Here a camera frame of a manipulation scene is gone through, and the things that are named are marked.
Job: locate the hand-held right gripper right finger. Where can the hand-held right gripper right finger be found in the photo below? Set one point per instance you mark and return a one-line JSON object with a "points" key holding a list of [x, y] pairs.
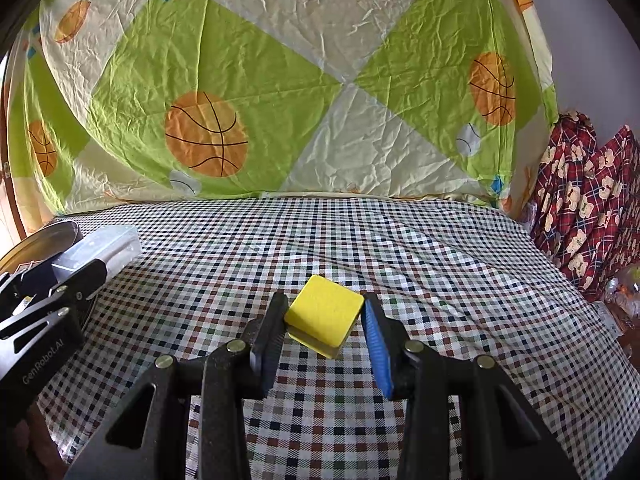
{"points": [[377, 345]]}

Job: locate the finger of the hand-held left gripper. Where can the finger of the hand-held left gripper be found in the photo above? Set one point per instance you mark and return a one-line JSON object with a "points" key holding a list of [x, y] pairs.
{"points": [[82, 282]]}

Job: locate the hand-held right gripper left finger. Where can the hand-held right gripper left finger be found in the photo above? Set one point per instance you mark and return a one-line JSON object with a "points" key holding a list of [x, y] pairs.
{"points": [[270, 340]]}

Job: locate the clear plastic box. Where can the clear plastic box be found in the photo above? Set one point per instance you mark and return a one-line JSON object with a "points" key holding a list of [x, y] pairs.
{"points": [[110, 247]]}

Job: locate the round metal tin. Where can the round metal tin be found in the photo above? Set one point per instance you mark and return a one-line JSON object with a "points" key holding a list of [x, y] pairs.
{"points": [[40, 242]]}

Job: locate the yellow toy block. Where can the yellow toy block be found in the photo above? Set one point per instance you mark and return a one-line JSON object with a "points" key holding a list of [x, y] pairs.
{"points": [[322, 310]]}

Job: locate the checkered tablecloth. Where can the checkered tablecloth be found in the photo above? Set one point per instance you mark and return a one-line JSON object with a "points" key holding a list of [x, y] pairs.
{"points": [[450, 285]]}

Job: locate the clear plastic bag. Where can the clear plastic bag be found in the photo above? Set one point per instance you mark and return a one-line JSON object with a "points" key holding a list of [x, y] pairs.
{"points": [[622, 300]]}

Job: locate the red plaid bear cloth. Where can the red plaid bear cloth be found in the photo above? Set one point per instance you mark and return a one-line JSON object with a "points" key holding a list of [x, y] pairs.
{"points": [[585, 195]]}

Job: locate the basketball print bed sheet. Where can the basketball print bed sheet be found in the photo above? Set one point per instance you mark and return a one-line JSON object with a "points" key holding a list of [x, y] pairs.
{"points": [[275, 60]]}

